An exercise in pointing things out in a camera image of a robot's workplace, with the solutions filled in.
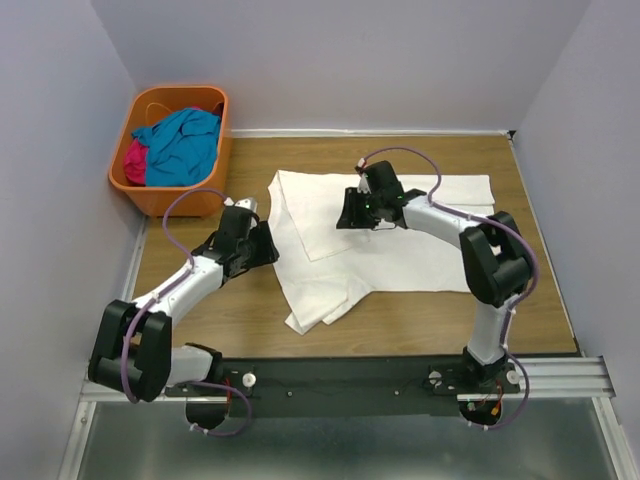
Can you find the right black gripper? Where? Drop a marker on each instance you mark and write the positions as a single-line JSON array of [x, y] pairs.
[[355, 210]]

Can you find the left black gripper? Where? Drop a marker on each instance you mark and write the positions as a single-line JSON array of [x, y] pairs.
[[261, 245]]

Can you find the white red printed t-shirt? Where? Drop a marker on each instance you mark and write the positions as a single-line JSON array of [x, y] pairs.
[[324, 272]]

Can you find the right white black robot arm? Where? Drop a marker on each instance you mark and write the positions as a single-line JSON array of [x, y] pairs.
[[499, 267]]

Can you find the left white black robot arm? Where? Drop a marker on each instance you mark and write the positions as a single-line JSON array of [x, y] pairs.
[[133, 351]]

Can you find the teal blue t-shirt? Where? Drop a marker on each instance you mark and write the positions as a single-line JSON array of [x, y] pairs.
[[181, 149]]

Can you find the orange plastic laundry basket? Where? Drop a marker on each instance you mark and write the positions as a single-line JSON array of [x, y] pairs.
[[151, 106]]

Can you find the magenta pink t-shirt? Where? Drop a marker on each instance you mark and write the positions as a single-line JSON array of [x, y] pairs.
[[135, 163]]

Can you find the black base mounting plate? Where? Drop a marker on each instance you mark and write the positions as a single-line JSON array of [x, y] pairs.
[[341, 387]]

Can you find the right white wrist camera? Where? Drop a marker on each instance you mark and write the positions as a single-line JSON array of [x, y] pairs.
[[363, 185]]

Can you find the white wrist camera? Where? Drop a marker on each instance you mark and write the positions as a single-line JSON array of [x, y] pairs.
[[363, 185], [248, 203]]

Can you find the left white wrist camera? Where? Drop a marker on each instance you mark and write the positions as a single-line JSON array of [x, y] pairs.
[[248, 203]]

